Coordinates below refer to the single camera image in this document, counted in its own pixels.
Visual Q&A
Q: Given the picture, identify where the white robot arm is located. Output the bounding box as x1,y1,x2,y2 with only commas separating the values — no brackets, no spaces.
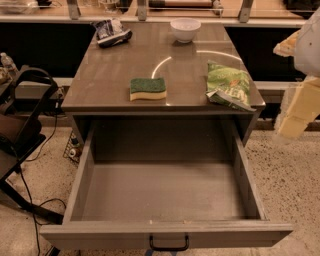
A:
273,8,320,142

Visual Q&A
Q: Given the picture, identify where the white bowl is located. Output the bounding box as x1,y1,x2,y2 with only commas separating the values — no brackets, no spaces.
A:
170,18,201,43

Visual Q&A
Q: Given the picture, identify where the black drawer handle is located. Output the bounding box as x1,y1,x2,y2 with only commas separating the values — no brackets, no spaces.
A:
149,236,189,252

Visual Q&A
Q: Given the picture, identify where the black chair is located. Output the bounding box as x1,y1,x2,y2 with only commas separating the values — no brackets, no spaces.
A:
0,65,63,224

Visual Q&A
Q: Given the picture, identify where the open grey drawer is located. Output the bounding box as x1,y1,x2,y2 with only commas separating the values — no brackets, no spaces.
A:
40,117,292,249

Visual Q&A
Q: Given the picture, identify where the wire basket with bottles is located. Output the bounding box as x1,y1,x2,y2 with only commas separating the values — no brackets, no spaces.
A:
63,132,82,164

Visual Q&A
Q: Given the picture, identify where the clear plastic bottle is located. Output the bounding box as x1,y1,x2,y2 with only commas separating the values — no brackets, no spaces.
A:
0,52,18,78

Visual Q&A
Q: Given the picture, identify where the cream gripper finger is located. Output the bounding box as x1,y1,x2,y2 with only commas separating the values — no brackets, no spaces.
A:
273,31,299,57
277,77,320,140

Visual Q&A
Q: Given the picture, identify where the green jalapeno chip bag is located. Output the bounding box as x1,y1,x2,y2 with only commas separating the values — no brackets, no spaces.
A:
206,61,255,112

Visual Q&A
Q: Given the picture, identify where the grey cabinet with counter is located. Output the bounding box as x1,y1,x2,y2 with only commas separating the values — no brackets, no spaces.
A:
62,22,265,142

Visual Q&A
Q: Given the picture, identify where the green yellow sponge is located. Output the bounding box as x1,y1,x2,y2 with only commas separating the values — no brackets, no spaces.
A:
130,78,167,101

